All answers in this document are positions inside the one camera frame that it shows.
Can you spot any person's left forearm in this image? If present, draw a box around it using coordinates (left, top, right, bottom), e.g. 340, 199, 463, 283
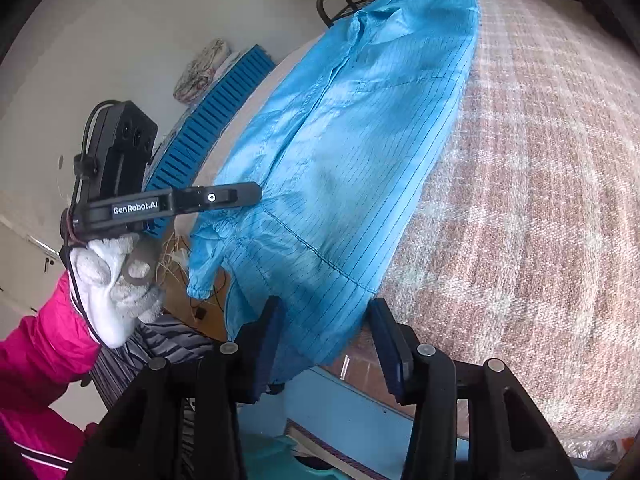
0, 270, 107, 480

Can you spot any pink plaid blanket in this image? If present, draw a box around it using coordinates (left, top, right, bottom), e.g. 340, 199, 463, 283
192, 0, 640, 447

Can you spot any teal plastic object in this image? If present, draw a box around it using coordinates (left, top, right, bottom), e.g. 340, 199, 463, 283
240, 435, 346, 480

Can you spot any light blue bed base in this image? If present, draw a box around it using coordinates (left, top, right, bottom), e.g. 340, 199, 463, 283
272, 366, 471, 467

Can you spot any grey striped cloth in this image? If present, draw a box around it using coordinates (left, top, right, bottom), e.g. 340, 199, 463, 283
92, 314, 223, 466

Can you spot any light blue pinstriped work coat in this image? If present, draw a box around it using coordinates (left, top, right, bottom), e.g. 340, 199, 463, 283
187, 0, 482, 383

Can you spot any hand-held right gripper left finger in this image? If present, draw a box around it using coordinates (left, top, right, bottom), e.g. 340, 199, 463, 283
67, 296, 286, 480

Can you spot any floral fabric bundle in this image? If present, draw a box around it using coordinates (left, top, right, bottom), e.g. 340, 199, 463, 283
172, 39, 234, 104

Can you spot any blue slatted plastic panel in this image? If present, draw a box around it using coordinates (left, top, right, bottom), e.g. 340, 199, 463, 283
145, 45, 277, 241

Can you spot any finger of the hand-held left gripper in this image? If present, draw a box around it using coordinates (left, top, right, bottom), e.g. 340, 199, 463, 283
171, 182, 264, 217

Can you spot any person's left hand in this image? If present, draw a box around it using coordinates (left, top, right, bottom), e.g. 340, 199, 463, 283
69, 234, 167, 350

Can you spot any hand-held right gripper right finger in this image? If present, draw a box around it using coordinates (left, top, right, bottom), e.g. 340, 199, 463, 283
367, 297, 581, 480

